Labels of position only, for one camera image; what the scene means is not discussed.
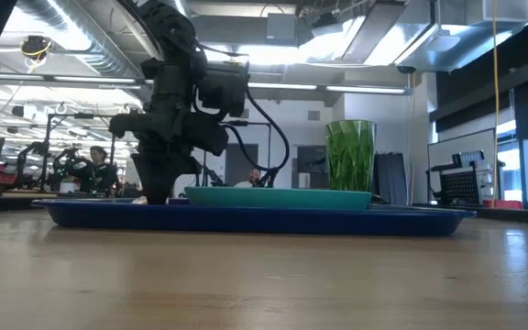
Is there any silver spiral ventilation duct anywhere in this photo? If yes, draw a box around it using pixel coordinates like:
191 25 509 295
14 0 164 93

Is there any teal round plate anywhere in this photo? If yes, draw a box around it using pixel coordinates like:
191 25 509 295
183 185 374 211

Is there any whiteboard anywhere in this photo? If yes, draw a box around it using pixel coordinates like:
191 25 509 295
427 127 497 205

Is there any blue plastic tray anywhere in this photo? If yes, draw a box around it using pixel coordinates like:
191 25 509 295
31 197 479 237

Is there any black robot rig frame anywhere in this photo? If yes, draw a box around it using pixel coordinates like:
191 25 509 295
41 113 118 190
203 119 273 187

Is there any grey door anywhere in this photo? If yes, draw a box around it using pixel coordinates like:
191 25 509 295
224 142 259 187

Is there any rectangular metal air duct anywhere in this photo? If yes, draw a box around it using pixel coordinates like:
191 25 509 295
300 0 528 73

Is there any red box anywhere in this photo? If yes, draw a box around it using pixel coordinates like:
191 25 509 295
482 198 525 211

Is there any black perforated cart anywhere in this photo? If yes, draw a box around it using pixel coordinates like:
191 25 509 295
426 149 506 207

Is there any person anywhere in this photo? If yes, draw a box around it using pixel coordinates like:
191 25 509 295
234 168 263 188
69 145 121 193

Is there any grey fabric panel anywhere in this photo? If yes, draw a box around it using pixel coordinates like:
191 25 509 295
375 152 408 206

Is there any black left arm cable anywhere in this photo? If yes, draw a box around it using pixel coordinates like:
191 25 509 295
190 40 292 188

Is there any ceiling cable reel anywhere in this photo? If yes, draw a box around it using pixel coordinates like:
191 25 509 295
19 35 53 61

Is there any black aluminium table frame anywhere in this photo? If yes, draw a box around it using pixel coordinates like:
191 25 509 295
469 205 528 226

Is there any long ceiling light bar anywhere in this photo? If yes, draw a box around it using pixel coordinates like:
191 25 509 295
0 71 414 96

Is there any green patterned cup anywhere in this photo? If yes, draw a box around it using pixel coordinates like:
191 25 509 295
324 119 378 193

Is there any hanging yellow cable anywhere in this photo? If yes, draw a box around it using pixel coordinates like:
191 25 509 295
491 0 501 208

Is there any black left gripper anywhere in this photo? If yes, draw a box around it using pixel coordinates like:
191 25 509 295
108 61 228 206

